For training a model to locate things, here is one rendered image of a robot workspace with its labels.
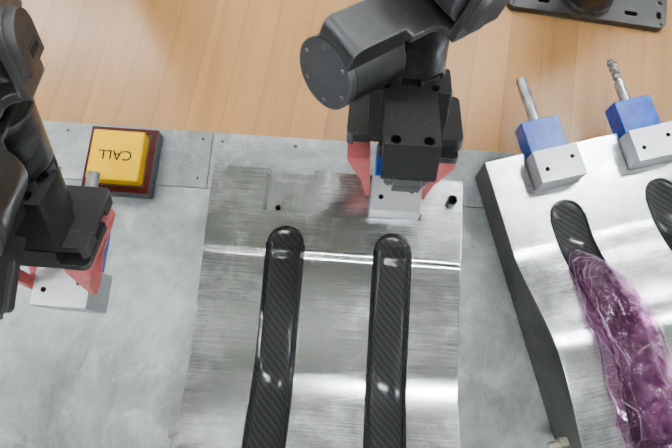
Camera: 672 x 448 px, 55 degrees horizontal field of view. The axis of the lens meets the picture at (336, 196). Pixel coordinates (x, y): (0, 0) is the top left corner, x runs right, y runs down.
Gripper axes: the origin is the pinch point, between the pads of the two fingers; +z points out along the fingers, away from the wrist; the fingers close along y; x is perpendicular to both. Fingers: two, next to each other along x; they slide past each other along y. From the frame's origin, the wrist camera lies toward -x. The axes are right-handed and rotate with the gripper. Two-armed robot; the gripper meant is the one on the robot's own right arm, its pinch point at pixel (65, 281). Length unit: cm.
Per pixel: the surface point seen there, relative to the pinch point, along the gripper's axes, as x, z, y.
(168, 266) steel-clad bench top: 11.1, 11.5, 4.8
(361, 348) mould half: 0.2, 7.8, 27.0
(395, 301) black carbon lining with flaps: 4.5, 5.7, 30.1
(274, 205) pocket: 13.7, 2.9, 16.8
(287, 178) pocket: 15.6, 0.5, 18.1
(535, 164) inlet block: 18.3, -1.5, 44.2
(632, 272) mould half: 9, 4, 54
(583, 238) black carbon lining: 14, 4, 50
